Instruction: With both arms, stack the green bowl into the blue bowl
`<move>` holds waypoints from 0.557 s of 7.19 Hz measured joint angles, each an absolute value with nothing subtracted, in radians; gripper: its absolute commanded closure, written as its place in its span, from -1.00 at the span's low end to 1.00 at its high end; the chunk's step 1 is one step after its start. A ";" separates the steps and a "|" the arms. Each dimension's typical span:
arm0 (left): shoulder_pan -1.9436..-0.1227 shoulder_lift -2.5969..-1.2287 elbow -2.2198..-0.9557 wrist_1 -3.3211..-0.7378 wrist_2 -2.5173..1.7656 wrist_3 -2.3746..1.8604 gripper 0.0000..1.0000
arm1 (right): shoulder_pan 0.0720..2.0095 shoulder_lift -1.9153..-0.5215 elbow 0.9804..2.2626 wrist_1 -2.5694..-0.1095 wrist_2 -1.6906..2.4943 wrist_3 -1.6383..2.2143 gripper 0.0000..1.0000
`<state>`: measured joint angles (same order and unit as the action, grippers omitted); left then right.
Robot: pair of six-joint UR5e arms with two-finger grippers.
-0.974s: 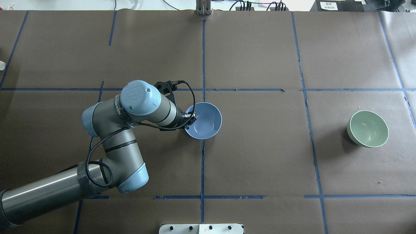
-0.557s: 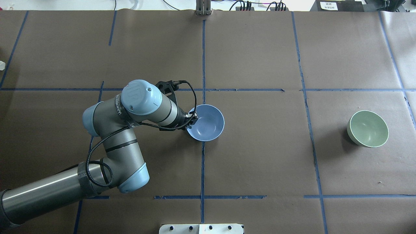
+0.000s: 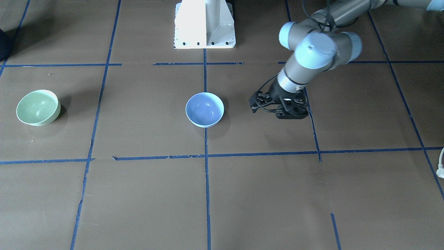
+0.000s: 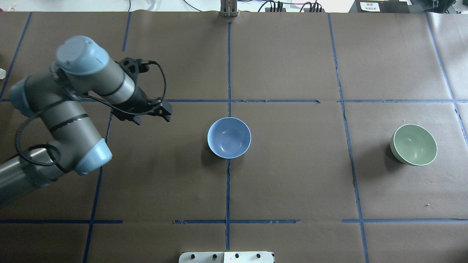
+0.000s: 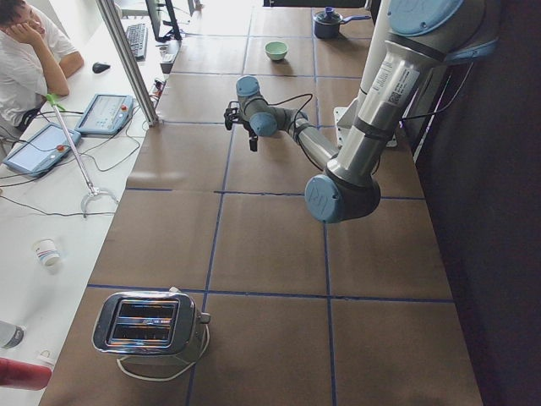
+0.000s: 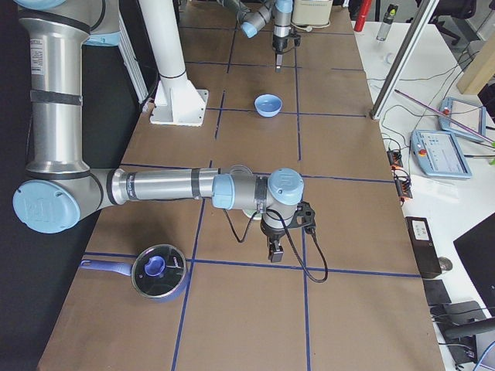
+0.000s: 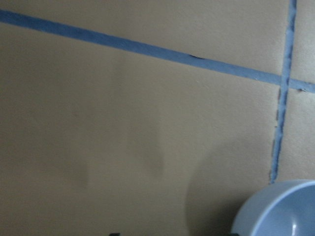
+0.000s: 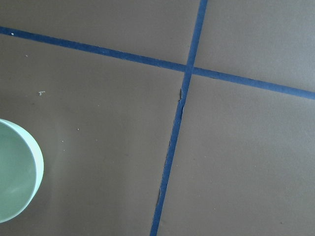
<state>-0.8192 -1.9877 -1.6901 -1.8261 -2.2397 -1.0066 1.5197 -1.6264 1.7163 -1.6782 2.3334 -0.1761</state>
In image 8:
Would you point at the green bowl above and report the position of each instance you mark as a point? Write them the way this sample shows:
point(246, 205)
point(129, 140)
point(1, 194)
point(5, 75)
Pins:
point(21, 169)

